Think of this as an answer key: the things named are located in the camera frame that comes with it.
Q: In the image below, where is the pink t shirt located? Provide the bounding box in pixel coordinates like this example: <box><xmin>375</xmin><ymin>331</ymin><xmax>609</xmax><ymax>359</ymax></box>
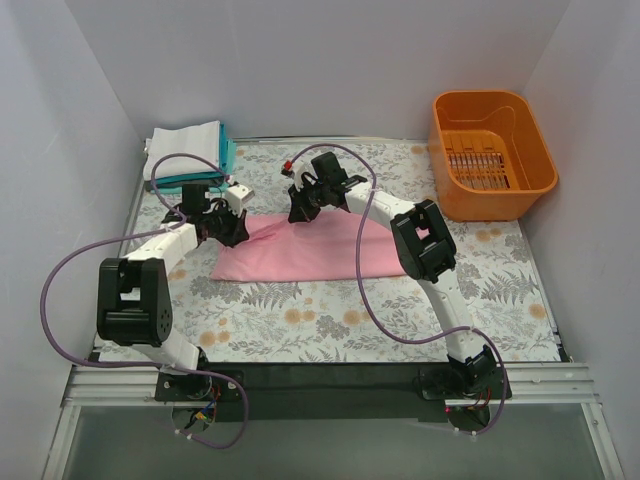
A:
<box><xmin>209</xmin><ymin>212</ymin><xmax>430</xmax><ymax>284</ymax></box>

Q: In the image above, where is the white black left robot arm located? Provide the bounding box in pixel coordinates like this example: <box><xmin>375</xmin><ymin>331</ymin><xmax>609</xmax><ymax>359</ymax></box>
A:
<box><xmin>97</xmin><ymin>182</ymin><xmax>254</xmax><ymax>401</ymax></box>

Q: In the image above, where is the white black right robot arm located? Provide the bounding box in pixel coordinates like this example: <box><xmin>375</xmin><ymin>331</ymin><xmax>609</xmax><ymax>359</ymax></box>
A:
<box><xmin>281</xmin><ymin>151</ymin><xmax>508</xmax><ymax>399</ymax></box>

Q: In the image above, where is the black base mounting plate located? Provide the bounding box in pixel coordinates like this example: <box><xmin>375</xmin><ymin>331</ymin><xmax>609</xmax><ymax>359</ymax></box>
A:
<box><xmin>154</xmin><ymin>362</ymin><xmax>502</xmax><ymax>422</ymax></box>

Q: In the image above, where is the orange plastic basket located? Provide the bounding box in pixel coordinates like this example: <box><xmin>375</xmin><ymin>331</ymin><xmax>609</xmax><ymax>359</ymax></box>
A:
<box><xmin>428</xmin><ymin>90</ymin><xmax>558</xmax><ymax>222</ymax></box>

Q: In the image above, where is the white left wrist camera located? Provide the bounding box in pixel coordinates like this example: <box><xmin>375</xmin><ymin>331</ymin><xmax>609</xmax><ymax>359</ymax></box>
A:
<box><xmin>225</xmin><ymin>183</ymin><xmax>255</xmax><ymax>211</ymax></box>

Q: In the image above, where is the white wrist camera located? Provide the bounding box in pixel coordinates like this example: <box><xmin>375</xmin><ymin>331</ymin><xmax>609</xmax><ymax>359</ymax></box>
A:
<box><xmin>281</xmin><ymin>160</ymin><xmax>313</xmax><ymax>191</ymax></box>
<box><xmin>225</xmin><ymin>183</ymin><xmax>255</xmax><ymax>211</ymax></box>

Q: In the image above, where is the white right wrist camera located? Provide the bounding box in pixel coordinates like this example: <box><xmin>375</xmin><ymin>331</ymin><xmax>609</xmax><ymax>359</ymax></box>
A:
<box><xmin>281</xmin><ymin>160</ymin><xmax>313</xmax><ymax>191</ymax></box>

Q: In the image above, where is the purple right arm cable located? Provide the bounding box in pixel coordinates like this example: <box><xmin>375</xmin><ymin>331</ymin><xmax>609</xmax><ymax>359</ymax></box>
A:
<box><xmin>292</xmin><ymin>143</ymin><xmax>509</xmax><ymax>438</ymax></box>

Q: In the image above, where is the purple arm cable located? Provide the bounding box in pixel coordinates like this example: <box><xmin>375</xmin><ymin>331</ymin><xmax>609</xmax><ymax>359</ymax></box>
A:
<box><xmin>39</xmin><ymin>152</ymin><xmax>250</xmax><ymax>450</ymax></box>
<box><xmin>292</xmin><ymin>143</ymin><xmax>509</xmax><ymax>438</ymax></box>

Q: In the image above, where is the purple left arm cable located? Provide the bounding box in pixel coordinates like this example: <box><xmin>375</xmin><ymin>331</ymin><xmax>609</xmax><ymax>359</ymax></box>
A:
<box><xmin>39</xmin><ymin>152</ymin><xmax>250</xmax><ymax>450</ymax></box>

